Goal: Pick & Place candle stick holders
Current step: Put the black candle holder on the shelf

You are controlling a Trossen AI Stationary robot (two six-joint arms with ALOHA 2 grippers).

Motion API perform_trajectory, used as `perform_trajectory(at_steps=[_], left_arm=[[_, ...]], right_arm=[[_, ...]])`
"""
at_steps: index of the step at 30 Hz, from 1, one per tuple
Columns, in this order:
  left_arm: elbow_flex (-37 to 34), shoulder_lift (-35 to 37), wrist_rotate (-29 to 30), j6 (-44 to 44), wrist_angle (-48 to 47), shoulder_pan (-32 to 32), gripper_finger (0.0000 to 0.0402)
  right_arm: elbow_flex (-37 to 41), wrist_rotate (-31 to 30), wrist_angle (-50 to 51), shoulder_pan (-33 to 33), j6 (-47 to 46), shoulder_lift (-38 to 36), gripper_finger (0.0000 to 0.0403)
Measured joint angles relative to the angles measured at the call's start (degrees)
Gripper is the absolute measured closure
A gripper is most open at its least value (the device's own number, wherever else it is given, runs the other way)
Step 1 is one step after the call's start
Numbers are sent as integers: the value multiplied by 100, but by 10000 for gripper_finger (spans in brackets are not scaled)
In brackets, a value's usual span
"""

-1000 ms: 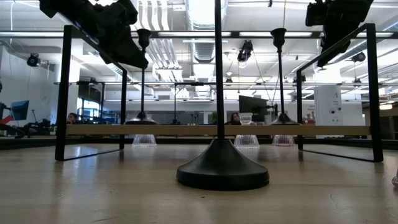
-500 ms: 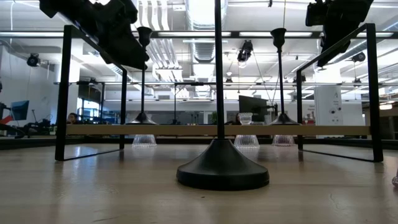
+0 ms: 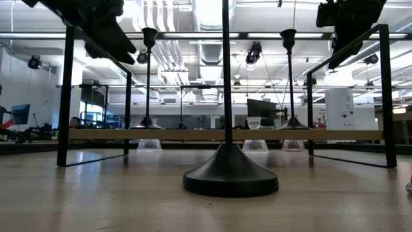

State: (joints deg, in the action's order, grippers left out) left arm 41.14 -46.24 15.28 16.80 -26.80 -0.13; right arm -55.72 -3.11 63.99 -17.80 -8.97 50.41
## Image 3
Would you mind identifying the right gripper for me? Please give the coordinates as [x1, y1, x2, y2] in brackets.
[317, 0, 387, 70]

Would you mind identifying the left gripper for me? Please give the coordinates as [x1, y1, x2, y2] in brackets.
[41, 0, 138, 64]

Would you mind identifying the tall black candlestick holder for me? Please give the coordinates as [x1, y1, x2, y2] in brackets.
[130, 27, 164, 130]
[182, 0, 280, 198]
[277, 28, 312, 131]

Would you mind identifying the clear ribbed glass candle holder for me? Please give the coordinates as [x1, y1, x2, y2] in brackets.
[241, 116, 270, 154]
[136, 139, 163, 153]

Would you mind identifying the person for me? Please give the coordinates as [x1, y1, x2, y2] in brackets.
[68, 116, 82, 130]

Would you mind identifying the black computer monitor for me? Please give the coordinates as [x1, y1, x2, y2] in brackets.
[247, 98, 278, 127]

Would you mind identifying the blue computer monitor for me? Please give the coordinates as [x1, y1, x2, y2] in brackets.
[11, 103, 32, 126]

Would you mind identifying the wooden shelf with black legs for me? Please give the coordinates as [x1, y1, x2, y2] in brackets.
[57, 24, 397, 169]

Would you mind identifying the black metal table frame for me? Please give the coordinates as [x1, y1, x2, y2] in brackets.
[0, 141, 412, 156]

